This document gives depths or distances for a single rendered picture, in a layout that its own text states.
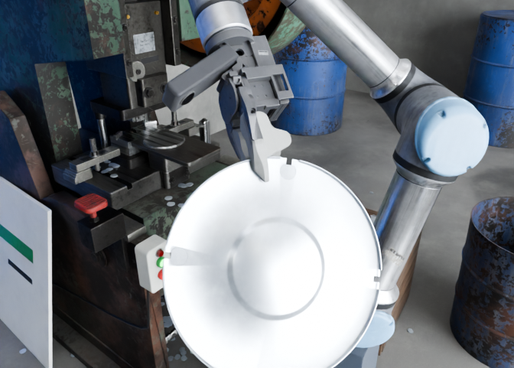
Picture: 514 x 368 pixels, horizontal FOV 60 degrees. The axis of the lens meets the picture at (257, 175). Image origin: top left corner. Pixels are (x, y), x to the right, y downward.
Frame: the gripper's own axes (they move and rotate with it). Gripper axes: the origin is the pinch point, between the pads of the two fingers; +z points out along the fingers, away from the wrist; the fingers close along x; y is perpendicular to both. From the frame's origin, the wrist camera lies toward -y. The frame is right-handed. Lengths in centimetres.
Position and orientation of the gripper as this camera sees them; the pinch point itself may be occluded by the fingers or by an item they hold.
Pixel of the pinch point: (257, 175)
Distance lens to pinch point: 58.7
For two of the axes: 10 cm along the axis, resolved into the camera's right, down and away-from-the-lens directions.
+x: -2.9, 3.4, 9.0
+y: 9.1, -1.9, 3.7
